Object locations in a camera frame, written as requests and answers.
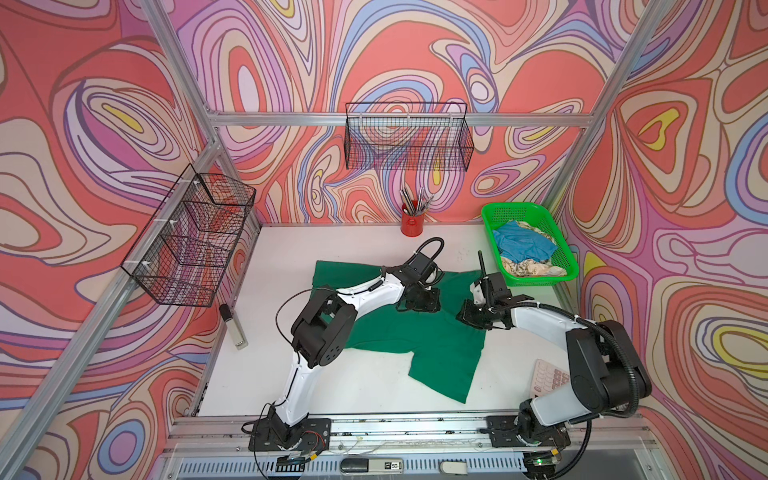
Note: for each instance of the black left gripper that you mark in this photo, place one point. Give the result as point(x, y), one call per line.
point(435, 305)

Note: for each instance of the black wire basket wall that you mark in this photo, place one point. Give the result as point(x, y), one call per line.
point(407, 136)
point(183, 253)

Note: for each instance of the black wire basket back wall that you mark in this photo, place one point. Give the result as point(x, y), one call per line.
point(407, 136)

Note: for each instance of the green t shirt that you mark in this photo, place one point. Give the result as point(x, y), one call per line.
point(445, 352)

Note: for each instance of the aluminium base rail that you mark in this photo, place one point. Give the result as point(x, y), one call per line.
point(442, 445)

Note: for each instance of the pink calculator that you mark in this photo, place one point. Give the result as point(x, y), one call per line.
point(546, 378)

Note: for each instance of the beige patterned t shirt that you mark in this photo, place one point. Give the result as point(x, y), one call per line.
point(530, 268)

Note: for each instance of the black wire basket left wall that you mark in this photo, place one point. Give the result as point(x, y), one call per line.
point(183, 253)

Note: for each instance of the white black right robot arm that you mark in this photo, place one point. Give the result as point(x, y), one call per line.
point(606, 375)

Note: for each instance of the green plastic basket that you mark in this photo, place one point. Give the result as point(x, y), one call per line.
point(495, 215)

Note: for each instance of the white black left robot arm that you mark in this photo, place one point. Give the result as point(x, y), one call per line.
point(320, 334)

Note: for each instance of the metal utensils in cup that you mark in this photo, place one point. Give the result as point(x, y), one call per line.
point(415, 204)

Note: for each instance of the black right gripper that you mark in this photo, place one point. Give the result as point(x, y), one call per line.
point(468, 316)

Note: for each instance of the grey marker pen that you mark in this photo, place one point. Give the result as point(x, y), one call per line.
point(233, 326)

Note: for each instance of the red utensil cup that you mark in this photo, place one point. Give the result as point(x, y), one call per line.
point(411, 225)

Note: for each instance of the teal blue t shirt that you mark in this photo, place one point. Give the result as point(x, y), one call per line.
point(518, 243)

